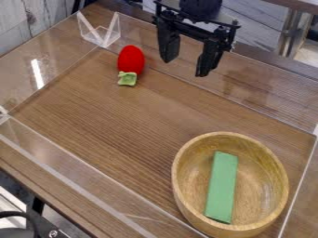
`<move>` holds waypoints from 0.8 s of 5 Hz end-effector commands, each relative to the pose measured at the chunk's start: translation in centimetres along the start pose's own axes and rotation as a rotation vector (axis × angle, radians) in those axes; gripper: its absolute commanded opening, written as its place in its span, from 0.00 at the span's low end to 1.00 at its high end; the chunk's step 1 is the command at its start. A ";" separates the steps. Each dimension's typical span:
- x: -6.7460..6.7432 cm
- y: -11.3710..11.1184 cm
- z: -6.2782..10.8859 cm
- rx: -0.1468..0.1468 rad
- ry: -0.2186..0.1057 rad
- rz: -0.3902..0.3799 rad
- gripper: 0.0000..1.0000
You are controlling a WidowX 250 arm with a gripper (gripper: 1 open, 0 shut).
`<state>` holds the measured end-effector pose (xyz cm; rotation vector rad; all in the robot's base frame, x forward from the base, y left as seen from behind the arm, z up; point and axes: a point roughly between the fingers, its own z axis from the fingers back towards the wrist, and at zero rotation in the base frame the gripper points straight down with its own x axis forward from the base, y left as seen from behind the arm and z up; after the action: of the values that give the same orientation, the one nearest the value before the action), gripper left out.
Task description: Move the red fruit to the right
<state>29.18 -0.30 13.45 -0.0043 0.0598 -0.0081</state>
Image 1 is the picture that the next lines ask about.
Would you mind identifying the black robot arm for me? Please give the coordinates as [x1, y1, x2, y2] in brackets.
[152, 0, 241, 77]

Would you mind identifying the metal table leg background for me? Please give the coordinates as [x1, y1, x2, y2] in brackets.
[275, 9, 313, 58]

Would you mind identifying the green rectangular block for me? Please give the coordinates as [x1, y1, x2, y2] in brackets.
[203, 152, 239, 224]

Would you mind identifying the black cable bottom left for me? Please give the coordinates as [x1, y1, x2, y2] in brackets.
[0, 210, 39, 238]

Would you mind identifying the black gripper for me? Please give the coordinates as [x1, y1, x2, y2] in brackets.
[154, 0, 241, 77]

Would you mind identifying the clear acrylic corner bracket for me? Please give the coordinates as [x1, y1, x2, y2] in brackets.
[76, 12, 120, 48]

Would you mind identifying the red plush strawberry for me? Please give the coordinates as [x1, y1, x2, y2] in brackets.
[116, 45, 146, 86]

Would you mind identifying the wooden oval bowl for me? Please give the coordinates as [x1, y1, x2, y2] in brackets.
[171, 132, 290, 238]

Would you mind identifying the clear acrylic tray wall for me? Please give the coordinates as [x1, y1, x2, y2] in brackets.
[0, 107, 207, 238]

